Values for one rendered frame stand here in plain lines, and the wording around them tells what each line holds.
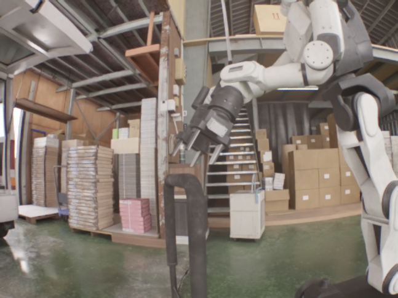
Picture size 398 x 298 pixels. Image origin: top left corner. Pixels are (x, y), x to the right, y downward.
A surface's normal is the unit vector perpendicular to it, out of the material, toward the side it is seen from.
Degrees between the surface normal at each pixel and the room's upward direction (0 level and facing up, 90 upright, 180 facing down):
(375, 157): 110
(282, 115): 89
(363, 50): 117
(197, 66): 90
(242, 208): 90
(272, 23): 90
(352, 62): 125
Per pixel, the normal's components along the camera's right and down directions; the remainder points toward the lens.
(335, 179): -0.12, -0.11
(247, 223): -0.43, -0.09
